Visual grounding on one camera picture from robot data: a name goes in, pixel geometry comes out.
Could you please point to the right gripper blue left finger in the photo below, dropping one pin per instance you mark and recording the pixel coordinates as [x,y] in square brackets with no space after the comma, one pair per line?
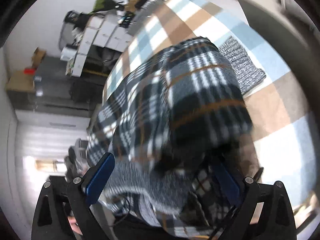
[50,218]

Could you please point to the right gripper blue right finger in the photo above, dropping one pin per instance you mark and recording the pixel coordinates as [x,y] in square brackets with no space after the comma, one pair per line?
[258,211]

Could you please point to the black white plaid garment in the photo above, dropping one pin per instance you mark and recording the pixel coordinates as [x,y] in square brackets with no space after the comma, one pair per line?
[167,124]

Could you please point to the checked bed sheet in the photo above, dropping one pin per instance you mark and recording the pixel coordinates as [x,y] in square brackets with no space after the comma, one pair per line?
[285,135]

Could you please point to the dark grey low cabinet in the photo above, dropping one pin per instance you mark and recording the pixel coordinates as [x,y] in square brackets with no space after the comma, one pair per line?
[50,90]

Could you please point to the grey knit folded garment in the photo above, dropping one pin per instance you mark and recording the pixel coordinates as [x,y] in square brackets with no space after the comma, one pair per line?
[247,74]

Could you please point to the open cardboard box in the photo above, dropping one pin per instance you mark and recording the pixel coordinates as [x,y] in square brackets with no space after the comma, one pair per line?
[37,57]

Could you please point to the cluttered white boxes stack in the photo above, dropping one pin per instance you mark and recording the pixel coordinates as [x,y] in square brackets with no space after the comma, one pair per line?
[93,42]

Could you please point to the grey sweatshirt garment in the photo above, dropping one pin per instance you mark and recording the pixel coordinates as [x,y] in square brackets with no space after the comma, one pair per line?
[287,28]

